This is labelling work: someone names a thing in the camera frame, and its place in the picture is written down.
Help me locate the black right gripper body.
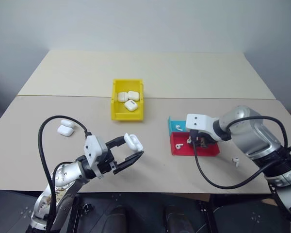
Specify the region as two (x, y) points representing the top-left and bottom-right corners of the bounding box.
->
(189, 129), (220, 149)

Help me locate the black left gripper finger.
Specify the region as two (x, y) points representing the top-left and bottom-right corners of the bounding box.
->
(113, 151), (145, 175)
(105, 136), (127, 150)

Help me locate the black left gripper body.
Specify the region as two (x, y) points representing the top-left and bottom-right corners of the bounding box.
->
(96, 140), (118, 174)

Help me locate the yellow plastic bin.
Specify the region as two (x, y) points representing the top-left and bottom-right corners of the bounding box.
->
(111, 78), (145, 121)

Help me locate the red plastic tray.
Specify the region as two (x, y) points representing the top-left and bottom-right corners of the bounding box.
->
(169, 131), (221, 156)

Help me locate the blue plastic tray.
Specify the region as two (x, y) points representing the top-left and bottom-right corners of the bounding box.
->
(168, 116), (189, 134)

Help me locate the dark rounded shape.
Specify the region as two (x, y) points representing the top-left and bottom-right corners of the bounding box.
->
(164, 204), (193, 233)

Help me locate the black dotted floor panel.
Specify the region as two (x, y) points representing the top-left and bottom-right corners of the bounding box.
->
(212, 198), (291, 233)
(0, 191), (38, 233)

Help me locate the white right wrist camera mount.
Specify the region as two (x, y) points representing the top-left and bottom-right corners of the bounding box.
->
(185, 113), (220, 133)

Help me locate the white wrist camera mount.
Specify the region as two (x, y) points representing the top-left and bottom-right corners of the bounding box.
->
(83, 135), (108, 180)
(185, 113), (220, 133)

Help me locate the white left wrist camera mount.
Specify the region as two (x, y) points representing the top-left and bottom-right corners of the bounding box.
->
(83, 135), (108, 180)

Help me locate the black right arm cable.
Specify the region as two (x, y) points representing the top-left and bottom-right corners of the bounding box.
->
(190, 116), (291, 190)

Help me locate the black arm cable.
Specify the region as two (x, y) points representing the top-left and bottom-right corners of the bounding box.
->
(190, 116), (291, 190)
(37, 115), (92, 233)

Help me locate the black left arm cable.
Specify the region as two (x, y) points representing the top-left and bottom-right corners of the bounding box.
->
(37, 115), (92, 233)

